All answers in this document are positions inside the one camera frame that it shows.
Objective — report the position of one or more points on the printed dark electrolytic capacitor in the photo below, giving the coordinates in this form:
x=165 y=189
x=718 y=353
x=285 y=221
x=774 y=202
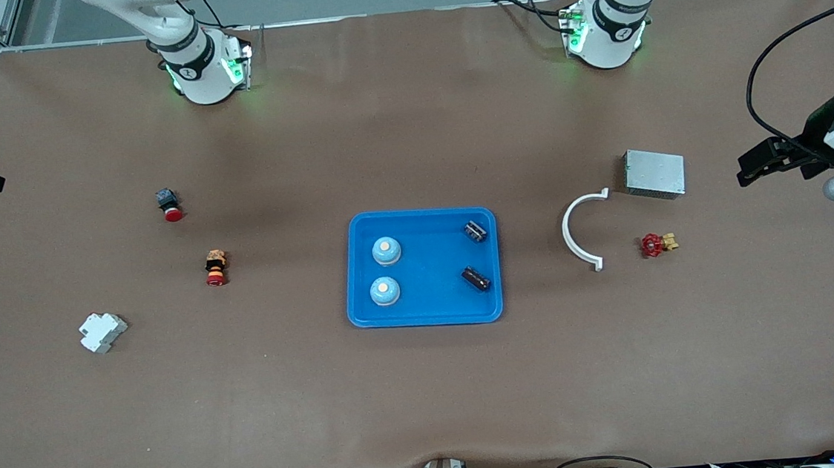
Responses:
x=475 y=232

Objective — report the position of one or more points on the blue desk bell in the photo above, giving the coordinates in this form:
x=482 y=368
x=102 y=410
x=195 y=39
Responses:
x=384 y=292
x=386 y=251

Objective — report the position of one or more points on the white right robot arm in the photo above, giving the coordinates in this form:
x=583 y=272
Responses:
x=200 y=72

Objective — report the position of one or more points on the blue plastic tray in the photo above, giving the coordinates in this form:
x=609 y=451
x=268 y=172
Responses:
x=429 y=292

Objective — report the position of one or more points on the silver metal power supply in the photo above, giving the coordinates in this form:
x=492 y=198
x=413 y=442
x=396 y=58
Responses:
x=654 y=173

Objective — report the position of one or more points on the red emergency stop button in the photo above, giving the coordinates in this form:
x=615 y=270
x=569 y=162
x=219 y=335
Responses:
x=171 y=209

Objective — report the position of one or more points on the white circuit breaker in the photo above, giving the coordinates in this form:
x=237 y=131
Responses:
x=103 y=333

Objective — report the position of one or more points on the white half-round pipe clamp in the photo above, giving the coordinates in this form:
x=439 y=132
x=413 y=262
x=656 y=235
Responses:
x=566 y=231

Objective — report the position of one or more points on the red yellow push button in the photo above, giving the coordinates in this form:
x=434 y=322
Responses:
x=216 y=268

